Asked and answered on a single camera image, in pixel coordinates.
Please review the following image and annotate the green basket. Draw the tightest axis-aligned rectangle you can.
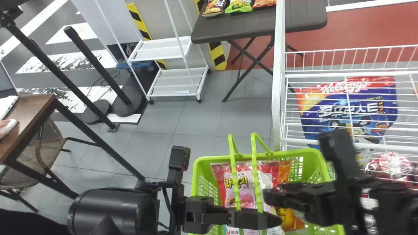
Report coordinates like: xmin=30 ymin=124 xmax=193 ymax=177
xmin=189 ymin=132 xmax=345 ymax=235

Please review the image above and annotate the green snack packet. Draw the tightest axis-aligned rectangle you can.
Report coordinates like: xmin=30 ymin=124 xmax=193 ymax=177
xmin=224 ymin=0 xmax=254 ymax=14

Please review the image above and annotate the tan mesh chair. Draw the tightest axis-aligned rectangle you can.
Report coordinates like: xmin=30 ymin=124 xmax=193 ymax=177
xmin=0 ymin=117 xmax=71 ymax=213

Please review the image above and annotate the white computer mouse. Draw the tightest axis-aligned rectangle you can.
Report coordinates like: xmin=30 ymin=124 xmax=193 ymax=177
xmin=0 ymin=119 xmax=18 ymax=138

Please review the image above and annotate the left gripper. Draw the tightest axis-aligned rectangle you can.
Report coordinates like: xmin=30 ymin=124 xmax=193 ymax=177
xmin=182 ymin=196 xmax=283 ymax=234

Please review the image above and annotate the brown side table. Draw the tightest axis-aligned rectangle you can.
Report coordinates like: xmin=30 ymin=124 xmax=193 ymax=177
xmin=0 ymin=93 xmax=146 ymax=200

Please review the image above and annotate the orange snack packet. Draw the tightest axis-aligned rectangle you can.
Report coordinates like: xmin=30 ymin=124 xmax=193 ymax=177
xmin=274 ymin=160 xmax=306 ymax=232
xmin=251 ymin=0 xmax=277 ymax=8

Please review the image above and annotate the blue dolly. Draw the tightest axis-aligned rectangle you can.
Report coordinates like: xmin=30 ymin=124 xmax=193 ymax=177
xmin=116 ymin=61 xmax=154 ymax=72

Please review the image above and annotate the blue cereal bag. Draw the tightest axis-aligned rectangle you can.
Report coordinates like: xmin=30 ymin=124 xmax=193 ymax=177
xmin=295 ymin=76 xmax=399 ymax=165

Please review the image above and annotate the dark side table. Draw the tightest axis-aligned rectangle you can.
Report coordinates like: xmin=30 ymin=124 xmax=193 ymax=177
xmin=190 ymin=0 xmax=328 ymax=103

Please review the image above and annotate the yellow black striped post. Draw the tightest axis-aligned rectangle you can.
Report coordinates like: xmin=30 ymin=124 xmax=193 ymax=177
xmin=126 ymin=3 xmax=168 ymax=70
xmin=195 ymin=0 xmax=228 ymax=71

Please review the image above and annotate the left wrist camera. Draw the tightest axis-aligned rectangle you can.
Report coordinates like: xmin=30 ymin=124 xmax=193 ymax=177
xmin=167 ymin=146 xmax=191 ymax=196

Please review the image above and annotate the yellow snack packet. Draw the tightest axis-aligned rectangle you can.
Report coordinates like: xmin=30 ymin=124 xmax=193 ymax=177
xmin=201 ymin=0 xmax=230 ymax=17

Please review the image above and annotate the white laptop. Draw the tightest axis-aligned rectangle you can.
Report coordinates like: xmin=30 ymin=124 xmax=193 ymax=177
xmin=0 ymin=61 xmax=19 ymax=120

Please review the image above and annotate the red and white snack packet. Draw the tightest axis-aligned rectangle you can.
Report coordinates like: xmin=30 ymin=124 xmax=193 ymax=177
xmin=363 ymin=151 xmax=414 ymax=185

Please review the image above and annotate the white wire rack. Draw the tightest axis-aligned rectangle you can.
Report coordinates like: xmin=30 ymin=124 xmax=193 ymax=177
xmin=271 ymin=0 xmax=418 ymax=191

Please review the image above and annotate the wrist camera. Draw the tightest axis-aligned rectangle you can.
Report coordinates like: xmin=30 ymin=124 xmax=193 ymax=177
xmin=318 ymin=129 xmax=363 ymax=191
xmin=167 ymin=146 xmax=191 ymax=196

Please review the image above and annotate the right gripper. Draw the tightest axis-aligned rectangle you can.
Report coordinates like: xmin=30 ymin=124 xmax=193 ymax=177
xmin=263 ymin=181 xmax=347 ymax=227

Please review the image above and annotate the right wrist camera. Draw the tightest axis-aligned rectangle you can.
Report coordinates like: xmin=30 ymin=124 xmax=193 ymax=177
xmin=318 ymin=129 xmax=363 ymax=191

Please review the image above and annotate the black cable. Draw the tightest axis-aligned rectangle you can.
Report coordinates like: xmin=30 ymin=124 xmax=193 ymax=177
xmin=86 ymin=68 xmax=121 ymax=99

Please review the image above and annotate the white shelf trolley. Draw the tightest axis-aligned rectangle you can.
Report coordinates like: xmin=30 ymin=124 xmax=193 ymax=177
xmin=94 ymin=0 xmax=210 ymax=104

